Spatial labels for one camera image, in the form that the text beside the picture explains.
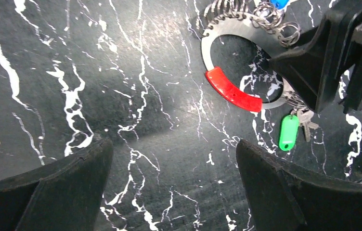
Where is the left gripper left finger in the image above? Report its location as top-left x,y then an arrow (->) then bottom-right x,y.
0,139 -> 114,231

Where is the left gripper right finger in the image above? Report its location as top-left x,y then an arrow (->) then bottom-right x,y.
236,140 -> 362,231

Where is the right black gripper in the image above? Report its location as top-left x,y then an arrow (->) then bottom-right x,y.
269,0 -> 362,114

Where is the silver key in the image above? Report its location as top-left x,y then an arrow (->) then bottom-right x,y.
297,109 -> 319,142

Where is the metal keyring red grip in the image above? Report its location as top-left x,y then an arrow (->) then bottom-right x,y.
196,0 -> 304,112

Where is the green key tag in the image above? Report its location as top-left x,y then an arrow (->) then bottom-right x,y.
278,115 -> 299,151

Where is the blue key tag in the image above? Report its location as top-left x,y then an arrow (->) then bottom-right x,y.
269,0 -> 289,10

